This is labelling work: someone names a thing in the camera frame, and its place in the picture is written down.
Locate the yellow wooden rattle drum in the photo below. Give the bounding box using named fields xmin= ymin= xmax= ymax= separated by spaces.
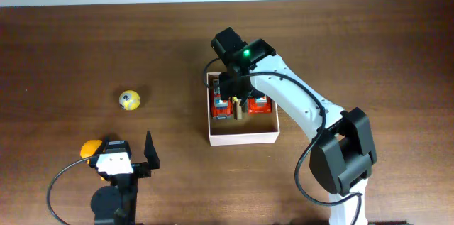
xmin=231 ymin=97 xmax=247 ymax=120

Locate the red toy fire truck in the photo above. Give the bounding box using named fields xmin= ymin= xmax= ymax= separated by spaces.
xmin=210 ymin=87 xmax=233 ymax=119

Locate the orange ball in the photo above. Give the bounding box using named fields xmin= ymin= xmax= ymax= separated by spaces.
xmin=79 ymin=140 xmax=103 ymax=158

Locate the red toy tank vehicle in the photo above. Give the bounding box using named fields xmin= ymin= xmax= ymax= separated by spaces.
xmin=248 ymin=95 xmax=272 ymax=114

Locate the yellow grey toy ball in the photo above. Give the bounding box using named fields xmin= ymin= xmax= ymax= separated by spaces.
xmin=119 ymin=90 xmax=140 ymax=111

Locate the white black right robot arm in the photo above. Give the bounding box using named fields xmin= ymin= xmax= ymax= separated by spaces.
xmin=204 ymin=27 xmax=377 ymax=224

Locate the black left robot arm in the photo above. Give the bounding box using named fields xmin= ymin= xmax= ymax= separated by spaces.
xmin=80 ymin=132 xmax=160 ymax=225

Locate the pink cardboard box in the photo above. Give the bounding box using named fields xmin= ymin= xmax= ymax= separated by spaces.
xmin=206 ymin=89 xmax=280 ymax=146

